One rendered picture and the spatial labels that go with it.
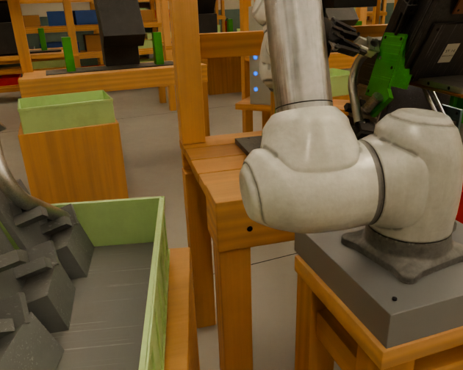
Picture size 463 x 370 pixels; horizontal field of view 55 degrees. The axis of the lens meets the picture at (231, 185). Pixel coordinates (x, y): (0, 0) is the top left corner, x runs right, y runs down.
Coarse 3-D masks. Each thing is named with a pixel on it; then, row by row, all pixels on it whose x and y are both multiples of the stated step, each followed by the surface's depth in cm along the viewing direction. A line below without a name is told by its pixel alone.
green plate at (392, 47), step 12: (384, 36) 146; (396, 36) 140; (384, 48) 145; (396, 48) 139; (384, 60) 144; (396, 60) 138; (372, 72) 150; (384, 72) 143; (396, 72) 141; (408, 72) 142; (372, 84) 149; (384, 84) 142; (396, 84) 142; (408, 84) 144
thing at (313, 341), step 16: (304, 288) 98; (304, 304) 99; (320, 304) 97; (304, 320) 100; (320, 320) 96; (336, 320) 94; (304, 336) 102; (320, 336) 97; (336, 336) 90; (304, 352) 103; (320, 352) 102; (336, 352) 91; (352, 352) 85; (448, 352) 84; (304, 368) 105; (320, 368) 104; (352, 368) 86; (368, 368) 77; (400, 368) 75; (416, 368) 81; (432, 368) 81; (448, 368) 82
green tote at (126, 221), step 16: (80, 208) 103; (96, 208) 103; (112, 208) 104; (128, 208) 104; (144, 208) 104; (160, 208) 98; (0, 224) 102; (96, 224) 105; (112, 224) 105; (128, 224) 106; (144, 224) 106; (160, 224) 91; (96, 240) 106; (112, 240) 107; (128, 240) 107; (144, 240) 108; (160, 240) 86; (160, 256) 85; (160, 272) 85; (160, 288) 83; (160, 304) 79; (160, 320) 79; (144, 336) 60; (160, 336) 77; (144, 352) 57; (160, 352) 73; (144, 368) 55; (160, 368) 73
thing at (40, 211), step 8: (16, 208) 86; (32, 208) 86; (40, 208) 85; (16, 216) 85; (24, 216) 85; (32, 216) 85; (40, 216) 85; (48, 216) 87; (64, 216) 95; (16, 224) 85; (24, 224) 86; (40, 224) 95; (48, 224) 95; (56, 224) 95; (64, 224) 95; (48, 232) 95; (56, 232) 97
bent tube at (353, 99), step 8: (368, 40) 146; (376, 40) 147; (368, 48) 145; (376, 48) 146; (360, 56) 151; (360, 64) 153; (352, 72) 155; (352, 80) 155; (352, 88) 154; (352, 96) 152; (352, 104) 151; (352, 112) 150; (360, 112) 149; (360, 120) 147
